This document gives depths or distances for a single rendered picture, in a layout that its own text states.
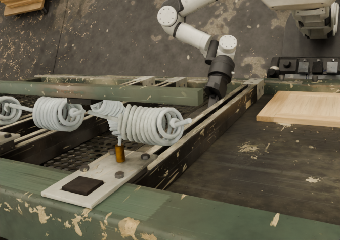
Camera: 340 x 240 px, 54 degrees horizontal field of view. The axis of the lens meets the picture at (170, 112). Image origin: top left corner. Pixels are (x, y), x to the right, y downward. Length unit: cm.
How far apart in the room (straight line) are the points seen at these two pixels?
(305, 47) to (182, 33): 126
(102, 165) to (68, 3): 343
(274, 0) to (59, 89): 90
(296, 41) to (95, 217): 212
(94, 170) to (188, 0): 88
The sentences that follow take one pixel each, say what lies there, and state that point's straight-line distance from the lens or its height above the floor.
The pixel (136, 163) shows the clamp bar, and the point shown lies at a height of 184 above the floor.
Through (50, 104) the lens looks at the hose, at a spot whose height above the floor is 191.
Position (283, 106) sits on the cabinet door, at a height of 111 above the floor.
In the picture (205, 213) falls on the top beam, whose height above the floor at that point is 191.
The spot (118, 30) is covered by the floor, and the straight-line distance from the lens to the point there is 333.
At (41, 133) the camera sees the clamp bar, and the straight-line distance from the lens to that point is 99.
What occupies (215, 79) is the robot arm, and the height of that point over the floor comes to 130.
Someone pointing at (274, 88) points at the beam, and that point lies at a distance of 156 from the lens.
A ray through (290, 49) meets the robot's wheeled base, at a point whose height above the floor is 17.
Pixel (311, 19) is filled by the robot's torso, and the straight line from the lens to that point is 191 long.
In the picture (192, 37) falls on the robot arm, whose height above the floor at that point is 129.
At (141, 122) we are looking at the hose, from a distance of 54.
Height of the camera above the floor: 235
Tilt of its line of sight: 60 degrees down
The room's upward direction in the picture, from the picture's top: 58 degrees counter-clockwise
